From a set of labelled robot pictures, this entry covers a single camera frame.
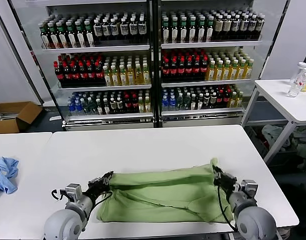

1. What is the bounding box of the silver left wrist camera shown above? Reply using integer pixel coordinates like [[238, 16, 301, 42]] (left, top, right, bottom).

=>
[[64, 183, 83, 203]]

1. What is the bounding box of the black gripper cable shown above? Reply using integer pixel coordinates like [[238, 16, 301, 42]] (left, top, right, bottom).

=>
[[216, 184, 238, 232], [94, 191, 113, 206]]

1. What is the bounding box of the pale crumpled garment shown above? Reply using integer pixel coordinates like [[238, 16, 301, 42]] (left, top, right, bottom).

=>
[[262, 124, 292, 153]]

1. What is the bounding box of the clear bottle white cap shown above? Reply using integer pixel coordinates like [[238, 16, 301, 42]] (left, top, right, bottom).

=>
[[290, 62, 306, 86]]

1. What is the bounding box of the light green polo shirt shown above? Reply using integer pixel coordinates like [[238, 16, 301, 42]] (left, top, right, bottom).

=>
[[95, 156, 235, 225]]

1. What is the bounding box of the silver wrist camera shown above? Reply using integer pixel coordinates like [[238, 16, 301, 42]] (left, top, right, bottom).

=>
[[64, 183, 83, 203], [240, 179, 259, 200]]

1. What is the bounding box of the open cardboard box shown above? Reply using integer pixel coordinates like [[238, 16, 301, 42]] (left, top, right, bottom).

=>
[[0, 101, 44, 135]]

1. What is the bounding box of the dark bottle white blue label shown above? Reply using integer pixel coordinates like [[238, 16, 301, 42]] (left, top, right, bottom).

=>
[[110, 19, 120, 40], [255, 14, 266, 40], [247, 15, 257, 41], [138, 17, 148, 39], [102, 19, 111, 41], [129, 18, 139, 40], [239, 15, 249, 41], [119, 18, 130, 40], [93, 20, 103, 41], [231, 15, 241, 41]]

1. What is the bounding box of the clear bottle red label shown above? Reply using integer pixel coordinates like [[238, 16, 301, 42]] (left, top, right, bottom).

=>
[[286, 68, 306, 99]]

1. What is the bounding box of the brown grey sneaker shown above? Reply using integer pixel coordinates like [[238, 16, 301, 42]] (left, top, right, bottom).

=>
[[277, 226, 291, 238]]

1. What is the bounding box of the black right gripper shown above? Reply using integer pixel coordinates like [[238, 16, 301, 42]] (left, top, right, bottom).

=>
[[212, 165, 241, 194]]

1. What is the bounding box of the shiny metal rods bundle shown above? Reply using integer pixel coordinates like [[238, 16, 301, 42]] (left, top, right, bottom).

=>
[[0, 112, 19, 123]]

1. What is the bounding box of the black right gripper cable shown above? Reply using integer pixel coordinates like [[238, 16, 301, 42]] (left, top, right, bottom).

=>
[[216, 184, 238, 232]]

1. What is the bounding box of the yellow green tea bottle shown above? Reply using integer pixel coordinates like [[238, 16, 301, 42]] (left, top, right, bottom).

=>
[[245, 59, 254, 80], [103, 65, 112, 88], [238, 59, 247, 80], [127, 64, 136, 86], [222, 60, 232, 81], [207, 61, 216, 82], [119, 65, 128, 87], [230, 60, 239, 81], [215, 61, 224, 82], [111, 65, 120, 87], [142, 63, 151, 85], [134, 64, 144, 86]]

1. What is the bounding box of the dark bottle beige label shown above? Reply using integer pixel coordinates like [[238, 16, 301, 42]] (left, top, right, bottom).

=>
[[223, 16, 232, 41], [215, 16, 225, 41]]

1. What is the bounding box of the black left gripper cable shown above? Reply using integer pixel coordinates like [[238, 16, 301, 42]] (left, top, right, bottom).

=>
[[94, 191, 113, 206]]

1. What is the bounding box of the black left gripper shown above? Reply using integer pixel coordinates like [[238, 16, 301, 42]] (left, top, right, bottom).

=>
[[87, 171, 114, 200]]

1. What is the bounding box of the dark mesh laundry basket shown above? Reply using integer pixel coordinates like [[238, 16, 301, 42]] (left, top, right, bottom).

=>
[[244, 124, 272, 160]]

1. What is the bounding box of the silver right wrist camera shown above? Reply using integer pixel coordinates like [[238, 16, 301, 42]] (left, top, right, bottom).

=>
[[240, 179, 259, 200]]

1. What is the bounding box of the green cap tea bottle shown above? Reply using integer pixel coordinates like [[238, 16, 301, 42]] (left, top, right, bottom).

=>
[[206, 17, 215, 43], [170, 18, 179, 44], [48, 24, 60, 50], [161, 19, 171, 44], [57, 23, 69, 49], [75, 22, 87, 49], [197, 17, 207, 43], [84, 21, 96, 48], [179, 17, 189, 44], [188, 17, 198, 44], [66, 22, 78, 49], [40, 25, 51, 50]]

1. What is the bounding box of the open beverage display cooler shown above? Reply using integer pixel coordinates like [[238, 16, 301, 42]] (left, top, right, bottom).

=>
[[153, 0, 293, 129], [0, 0, 157, 133]]

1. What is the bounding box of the black left camera cable loop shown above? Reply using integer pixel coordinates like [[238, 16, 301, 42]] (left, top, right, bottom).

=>
[[51, 189, 67, 201]]

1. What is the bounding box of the white side table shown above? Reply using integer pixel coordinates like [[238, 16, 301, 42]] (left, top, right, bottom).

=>
[[240, 79, 306, 166]]

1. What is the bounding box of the crumpled light blue shirt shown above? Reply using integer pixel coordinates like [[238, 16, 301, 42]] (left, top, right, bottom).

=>
[[0, 156, 20, 197]]

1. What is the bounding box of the green white clothes heap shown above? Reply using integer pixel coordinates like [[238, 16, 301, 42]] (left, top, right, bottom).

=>
[[292, 127, 306, 160]]

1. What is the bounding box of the person in dark trousers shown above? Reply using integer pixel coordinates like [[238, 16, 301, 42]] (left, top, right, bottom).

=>
[[280, 182, 306, 240]]

